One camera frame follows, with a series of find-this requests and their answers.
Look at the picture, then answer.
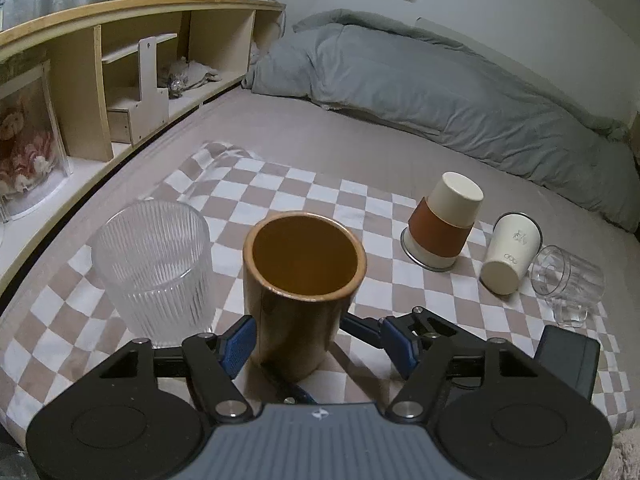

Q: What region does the cream cup with brown sleeve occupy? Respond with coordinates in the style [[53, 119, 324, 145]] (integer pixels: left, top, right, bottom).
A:
[[400, 171, 484, 272]]

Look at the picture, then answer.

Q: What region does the crumpled grey cloth on shelf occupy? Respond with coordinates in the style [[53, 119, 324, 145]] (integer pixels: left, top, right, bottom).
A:
[[157, 58, 221, 99]]

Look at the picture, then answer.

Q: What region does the doll in clear case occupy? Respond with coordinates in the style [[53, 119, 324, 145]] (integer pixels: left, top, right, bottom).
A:
[[1, 62, 72, 223]]

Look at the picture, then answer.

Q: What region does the small wooden caddy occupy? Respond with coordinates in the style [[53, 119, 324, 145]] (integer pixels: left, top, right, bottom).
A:
[[102, 32, 177, 146]]

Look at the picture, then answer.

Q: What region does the brown wooden cylinder cup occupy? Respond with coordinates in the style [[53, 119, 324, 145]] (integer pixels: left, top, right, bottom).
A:
[[242, 211, 367, 382]]

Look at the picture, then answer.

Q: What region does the ribbed clear glass goblet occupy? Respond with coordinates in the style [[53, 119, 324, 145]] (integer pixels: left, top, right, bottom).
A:
[[92, 200, 215, 347]]

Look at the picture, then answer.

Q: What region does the cream metal cup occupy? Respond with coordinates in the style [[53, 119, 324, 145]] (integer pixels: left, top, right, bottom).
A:
[[480, 212, 542, 296]]

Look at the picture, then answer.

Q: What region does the clear glass mug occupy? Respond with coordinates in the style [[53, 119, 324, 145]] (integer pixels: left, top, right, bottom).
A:
[[529, 245, 605, 327]]

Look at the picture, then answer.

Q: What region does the wooden low shelf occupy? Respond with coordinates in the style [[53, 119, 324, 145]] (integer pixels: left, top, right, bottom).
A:
[[1, 0, 284, 308]]

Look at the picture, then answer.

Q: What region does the grey duvet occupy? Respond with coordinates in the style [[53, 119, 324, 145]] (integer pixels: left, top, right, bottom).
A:
[[244, 9, 639, 232]]

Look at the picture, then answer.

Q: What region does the beige checkered cloth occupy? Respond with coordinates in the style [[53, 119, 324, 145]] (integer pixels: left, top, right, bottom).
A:
[[0, 140, 637, 441]]

